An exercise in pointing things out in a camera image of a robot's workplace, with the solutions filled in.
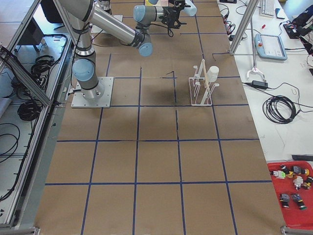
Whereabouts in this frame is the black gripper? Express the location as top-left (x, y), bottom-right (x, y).
top-left (161, 0), bottom-right (188, 29)

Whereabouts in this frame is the light blue cup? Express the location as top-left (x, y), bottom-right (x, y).
top-left (183, 0), bottom-right (197, 16)

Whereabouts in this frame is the white ikea cup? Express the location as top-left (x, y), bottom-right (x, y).
top-left (207, 66), bottom-right (219, 83)

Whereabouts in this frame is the pink cup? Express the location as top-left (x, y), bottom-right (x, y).
top-left (158, 0), bottom-right (169, 6)

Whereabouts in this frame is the yellow cup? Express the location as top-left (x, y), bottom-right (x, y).
top-left (145, 0), bottom-right (153, 6)

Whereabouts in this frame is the white keyboard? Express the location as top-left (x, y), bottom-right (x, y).
top-left (259, 0), bottom-right (275, 18)

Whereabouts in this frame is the black power adapter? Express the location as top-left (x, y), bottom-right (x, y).
top-left (251, 80), bottom-right (268, 90)

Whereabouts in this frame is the red parts bin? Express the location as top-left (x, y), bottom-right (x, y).
top-left (268, 161), bottom-right (313, 230)

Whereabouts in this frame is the white wire cup rack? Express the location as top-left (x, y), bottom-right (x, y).
top-left (188, 59), bottom-right (219, 106)

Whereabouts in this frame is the aluminium frame post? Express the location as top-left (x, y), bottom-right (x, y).
top-left (229, 0), bottom-right (259, 55)

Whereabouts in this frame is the coiled black cable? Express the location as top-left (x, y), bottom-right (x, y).
top-left (263, 95), bottom-right (296, 123)

